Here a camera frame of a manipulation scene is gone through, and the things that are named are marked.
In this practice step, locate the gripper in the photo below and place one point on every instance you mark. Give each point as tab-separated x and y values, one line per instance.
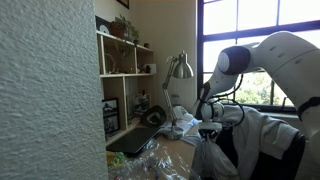
210	126

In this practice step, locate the black office chair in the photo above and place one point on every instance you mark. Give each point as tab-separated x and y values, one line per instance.
253	133

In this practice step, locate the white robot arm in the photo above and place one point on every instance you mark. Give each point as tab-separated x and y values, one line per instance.
286	56

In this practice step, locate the white paper sheets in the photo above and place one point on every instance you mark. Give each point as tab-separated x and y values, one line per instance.
185	123

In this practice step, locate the black headphones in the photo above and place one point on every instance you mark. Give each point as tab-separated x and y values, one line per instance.
145	117

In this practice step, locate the silver desk lamp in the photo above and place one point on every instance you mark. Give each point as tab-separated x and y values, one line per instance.
182	68

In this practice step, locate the black laptop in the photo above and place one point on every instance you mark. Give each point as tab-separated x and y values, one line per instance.
133	140

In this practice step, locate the white box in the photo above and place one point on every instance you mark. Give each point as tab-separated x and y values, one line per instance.
150	68

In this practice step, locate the wooden shelf unit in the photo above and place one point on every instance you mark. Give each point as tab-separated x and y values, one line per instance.
124	100

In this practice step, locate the small dark pot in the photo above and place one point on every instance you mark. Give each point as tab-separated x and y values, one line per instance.
146	45

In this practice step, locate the potted green plant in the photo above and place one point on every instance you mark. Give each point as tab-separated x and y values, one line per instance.
118	29

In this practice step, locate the black photo frame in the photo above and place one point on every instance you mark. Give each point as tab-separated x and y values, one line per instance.
112	124
110	106

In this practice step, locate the dark window frame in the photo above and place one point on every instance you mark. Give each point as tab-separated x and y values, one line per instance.
200	33

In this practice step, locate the dark wall picture frame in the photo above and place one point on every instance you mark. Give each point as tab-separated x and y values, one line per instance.
123	3

